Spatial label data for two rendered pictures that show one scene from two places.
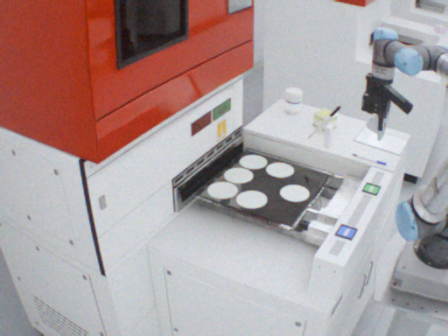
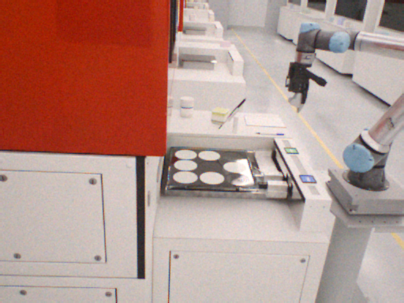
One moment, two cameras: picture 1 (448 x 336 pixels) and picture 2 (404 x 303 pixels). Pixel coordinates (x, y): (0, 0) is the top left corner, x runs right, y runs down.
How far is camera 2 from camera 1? 0.79 m
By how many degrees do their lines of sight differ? 31
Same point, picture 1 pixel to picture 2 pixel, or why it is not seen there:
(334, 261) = (322, 198)
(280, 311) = (286, 253)
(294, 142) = (210, 133)
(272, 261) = (254, 218)
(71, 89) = (136, 82)
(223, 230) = (200, 207)
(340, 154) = (248, 135)
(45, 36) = (94, 19)
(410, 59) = (346, 39)
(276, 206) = (233, 178)
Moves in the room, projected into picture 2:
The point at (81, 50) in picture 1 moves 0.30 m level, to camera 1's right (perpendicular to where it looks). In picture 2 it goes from (159, 35) to (262, 32)
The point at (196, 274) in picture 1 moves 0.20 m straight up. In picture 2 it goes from (206, 246) to (210, 198)
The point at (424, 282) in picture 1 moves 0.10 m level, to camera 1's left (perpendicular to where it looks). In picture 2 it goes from (377, 202) to (361, 208)
